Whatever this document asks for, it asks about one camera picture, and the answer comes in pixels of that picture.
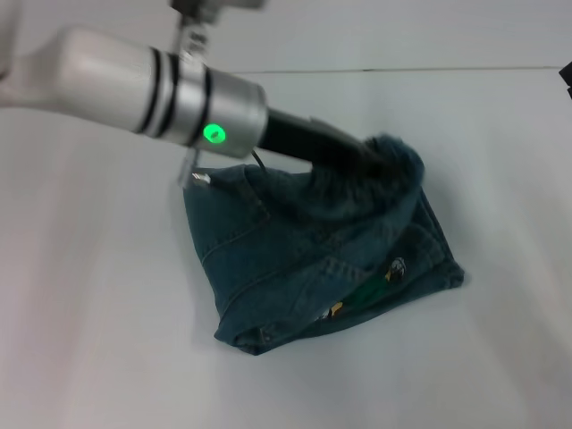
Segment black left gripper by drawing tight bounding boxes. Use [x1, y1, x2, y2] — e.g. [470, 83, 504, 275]
[257, 106, 386, 176]

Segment blue denim shorts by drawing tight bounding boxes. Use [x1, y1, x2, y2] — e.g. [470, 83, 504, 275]
[181, 132, 466, 358]

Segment thin dark cable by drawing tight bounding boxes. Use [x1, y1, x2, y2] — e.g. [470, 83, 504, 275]
[250, 149, 270, 174]

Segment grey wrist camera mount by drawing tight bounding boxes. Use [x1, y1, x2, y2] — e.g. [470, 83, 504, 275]
[168, 0, 269, 63]

